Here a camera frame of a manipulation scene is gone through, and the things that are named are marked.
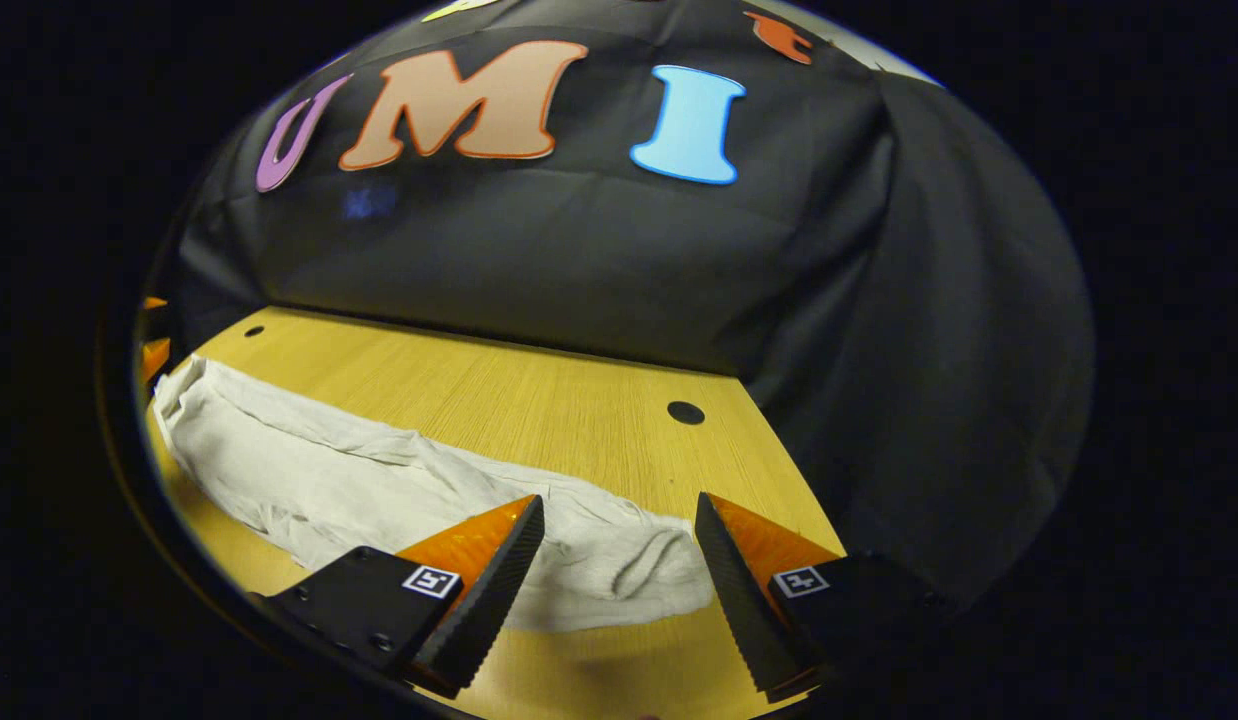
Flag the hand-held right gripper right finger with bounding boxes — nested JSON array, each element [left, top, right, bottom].
[[693, 492, 946, 704]]

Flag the white jeans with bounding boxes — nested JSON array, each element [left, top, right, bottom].
[[151, 355, 718, 634]]

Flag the black backdrop cloth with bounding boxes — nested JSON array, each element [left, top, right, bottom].
[[167, 0, 1096, 613]]

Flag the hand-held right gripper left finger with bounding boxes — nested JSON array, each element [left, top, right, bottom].
[[264, 494, 546, 699]]

